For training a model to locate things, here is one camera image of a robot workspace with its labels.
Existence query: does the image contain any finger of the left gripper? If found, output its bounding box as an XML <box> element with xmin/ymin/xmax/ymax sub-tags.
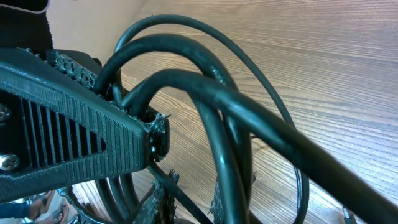
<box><xmin>45</xmin><ymin>49</ymin><xmax>102</xmax><ymax>90</ymax></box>
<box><xmin>1</xmin><ymin>47</ymin><xmax>170</xmax><ymax>203</ymax></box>

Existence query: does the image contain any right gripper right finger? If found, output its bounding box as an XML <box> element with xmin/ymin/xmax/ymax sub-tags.
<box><xmin>208</xmin><ymin>172</ymin><xmax>257</xmax><ymax>224</ymax></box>

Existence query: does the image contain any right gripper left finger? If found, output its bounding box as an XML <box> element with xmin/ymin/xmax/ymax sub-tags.
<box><xmin>133</xmin><ymin>179</ymin><xmax>177</xmax><ymax>224</ymax></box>

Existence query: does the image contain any thick black USB cable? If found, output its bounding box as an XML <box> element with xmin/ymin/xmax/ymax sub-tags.
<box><xmin>93</xmin><ymin>33</ymin><xmax>398</xmax><ymax>224</ymax></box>

